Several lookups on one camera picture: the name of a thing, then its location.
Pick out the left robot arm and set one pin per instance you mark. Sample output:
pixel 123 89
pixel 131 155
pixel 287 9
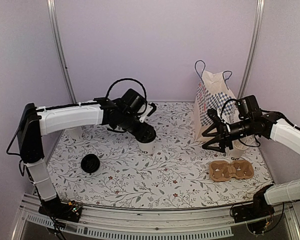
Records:
pixel 128 113

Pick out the white paper coffee cup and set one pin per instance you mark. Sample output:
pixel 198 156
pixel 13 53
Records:
pixel 147 148

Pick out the right aluminium frame post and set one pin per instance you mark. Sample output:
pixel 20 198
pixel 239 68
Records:
pixel 260 4

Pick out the white cup holding straws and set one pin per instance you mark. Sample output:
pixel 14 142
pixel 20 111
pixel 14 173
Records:
pixel 235 153

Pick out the floral patterned table mat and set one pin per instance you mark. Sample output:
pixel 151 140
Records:
pixel 175 176

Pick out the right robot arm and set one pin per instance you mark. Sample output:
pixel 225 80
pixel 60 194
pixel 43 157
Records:
pixel 254 121

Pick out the checkered paper takeout bag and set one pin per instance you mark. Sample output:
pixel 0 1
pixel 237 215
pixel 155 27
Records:
pixel 212 93

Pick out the stack of black cup lids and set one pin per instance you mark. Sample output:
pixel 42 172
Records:
pixel 90 163

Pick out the bundle of white wrapped straws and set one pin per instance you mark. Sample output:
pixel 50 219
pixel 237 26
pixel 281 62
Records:
pixel 244 143

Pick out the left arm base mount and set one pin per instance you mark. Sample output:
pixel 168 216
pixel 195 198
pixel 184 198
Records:
pixel 70 211

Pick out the left aluminium frame post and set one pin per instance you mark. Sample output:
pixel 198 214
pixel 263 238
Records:
pixel 51 7

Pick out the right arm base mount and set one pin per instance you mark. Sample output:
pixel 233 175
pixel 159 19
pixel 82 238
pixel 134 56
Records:
pixel 255 210

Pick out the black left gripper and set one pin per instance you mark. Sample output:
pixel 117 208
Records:
pixel 143 134

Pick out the stack of white paper cups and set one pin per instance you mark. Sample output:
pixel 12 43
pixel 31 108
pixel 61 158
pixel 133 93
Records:
pixel 75 133

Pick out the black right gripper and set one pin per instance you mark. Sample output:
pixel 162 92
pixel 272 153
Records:
pixel 222 136

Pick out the brown cardboard cup carrier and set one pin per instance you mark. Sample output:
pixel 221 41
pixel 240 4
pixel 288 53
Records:
pixel 223 171

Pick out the aluminium table edge rail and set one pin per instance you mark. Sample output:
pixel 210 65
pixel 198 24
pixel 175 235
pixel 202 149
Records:
pixel 31 224

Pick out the aluminium frame post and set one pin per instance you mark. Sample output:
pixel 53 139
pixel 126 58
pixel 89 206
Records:
pixel 51 7
pixel 260 4

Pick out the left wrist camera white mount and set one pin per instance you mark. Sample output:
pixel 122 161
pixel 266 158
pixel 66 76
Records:
pixel 146 111

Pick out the grey slotted cable duct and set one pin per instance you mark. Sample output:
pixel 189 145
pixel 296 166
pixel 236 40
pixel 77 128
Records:
pixel 120 224

